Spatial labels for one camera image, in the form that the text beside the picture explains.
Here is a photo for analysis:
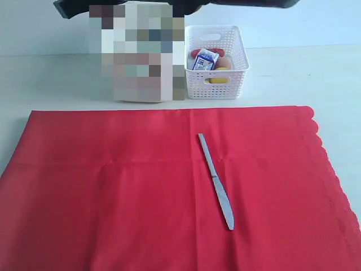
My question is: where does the yellow lemon piece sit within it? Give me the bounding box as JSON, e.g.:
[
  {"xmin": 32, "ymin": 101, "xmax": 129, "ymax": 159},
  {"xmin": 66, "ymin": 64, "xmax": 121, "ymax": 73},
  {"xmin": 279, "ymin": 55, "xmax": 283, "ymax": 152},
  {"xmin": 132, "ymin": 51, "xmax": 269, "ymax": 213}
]
[{"xmin": 205, "ymin": 67, "xmax": 229, "ymax": 84}]

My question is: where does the cream plastic bin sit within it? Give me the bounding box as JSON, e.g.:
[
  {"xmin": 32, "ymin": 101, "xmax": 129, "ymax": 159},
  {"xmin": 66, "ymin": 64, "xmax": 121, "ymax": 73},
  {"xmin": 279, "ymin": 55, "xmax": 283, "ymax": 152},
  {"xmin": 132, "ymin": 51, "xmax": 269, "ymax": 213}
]
[{"xmin": 89, "ymin": 1, "xmax": 186, "ymax": 103}]

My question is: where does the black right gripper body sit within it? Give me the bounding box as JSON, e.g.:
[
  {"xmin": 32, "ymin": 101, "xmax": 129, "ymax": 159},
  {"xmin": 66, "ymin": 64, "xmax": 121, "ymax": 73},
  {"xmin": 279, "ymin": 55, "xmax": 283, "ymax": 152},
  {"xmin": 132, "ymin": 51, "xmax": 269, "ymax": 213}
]
[{"xmin": 166, "ymin": 0, "xmax": 212, "ymax": 18}]

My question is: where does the silver table knife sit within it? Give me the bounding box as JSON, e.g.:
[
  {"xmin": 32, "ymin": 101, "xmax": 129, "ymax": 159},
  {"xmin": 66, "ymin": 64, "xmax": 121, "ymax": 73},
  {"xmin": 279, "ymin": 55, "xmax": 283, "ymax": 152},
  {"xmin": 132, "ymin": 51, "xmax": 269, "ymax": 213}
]
[{"xmin": 198, "ymin": 133, "xmax": 235, "ymax": 231}]

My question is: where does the red sausage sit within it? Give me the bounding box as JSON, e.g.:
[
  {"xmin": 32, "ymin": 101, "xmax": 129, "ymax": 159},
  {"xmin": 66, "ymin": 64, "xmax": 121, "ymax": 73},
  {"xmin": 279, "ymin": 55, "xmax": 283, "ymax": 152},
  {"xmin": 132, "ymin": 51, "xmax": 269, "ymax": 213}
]
[{"xmin": 190, "ymin": 48, "xmax": 225, "ymax": 59}]

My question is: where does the brown egg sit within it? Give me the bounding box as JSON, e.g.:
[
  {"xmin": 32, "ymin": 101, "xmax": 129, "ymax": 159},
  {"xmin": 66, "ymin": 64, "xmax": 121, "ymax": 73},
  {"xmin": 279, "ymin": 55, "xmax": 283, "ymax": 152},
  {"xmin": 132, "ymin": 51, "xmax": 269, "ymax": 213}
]
[{"xmin": 215, "ymin": 58, "xmax": 231, "ymax": 69}]

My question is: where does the red table cloth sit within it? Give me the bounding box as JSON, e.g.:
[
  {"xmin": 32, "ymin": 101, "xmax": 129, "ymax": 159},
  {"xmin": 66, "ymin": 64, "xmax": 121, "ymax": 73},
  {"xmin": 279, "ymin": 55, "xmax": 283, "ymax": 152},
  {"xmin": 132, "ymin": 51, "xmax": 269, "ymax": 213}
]
[{"xmin": 1, "ymin": 106, "xmax": 360, "ymax": 270}]

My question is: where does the white perforated plastic basket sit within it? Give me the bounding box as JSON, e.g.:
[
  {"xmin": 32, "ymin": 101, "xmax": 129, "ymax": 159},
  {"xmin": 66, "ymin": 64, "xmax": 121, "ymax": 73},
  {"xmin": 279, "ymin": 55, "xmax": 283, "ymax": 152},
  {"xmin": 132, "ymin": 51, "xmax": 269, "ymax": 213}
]
[{"xmin": 184, "ymin": 25, "xmax": 249, "ymax": 99}]

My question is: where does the blue white milk carton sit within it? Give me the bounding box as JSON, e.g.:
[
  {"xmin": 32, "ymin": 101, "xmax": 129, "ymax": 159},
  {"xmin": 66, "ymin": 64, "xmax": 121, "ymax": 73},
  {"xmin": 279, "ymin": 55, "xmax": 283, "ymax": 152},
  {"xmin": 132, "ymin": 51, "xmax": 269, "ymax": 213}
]
[{"xmin": 192, "ymin": 49, "xmax": 219, "ymax": 71}]

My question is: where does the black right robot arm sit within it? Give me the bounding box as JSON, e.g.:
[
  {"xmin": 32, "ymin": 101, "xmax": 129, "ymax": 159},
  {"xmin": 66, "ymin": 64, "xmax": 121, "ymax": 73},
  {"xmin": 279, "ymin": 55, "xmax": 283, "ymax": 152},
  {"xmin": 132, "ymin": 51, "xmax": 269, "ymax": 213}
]
[{"xmin": 53, "ymin": 0, "xmax": 298, "ymax": 19}]

